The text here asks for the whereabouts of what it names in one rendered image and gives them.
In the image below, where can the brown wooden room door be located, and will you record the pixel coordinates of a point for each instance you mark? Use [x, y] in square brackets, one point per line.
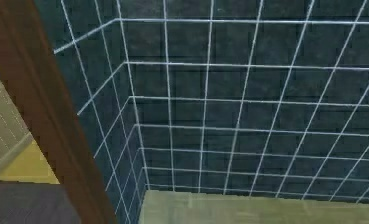
[42, 100]

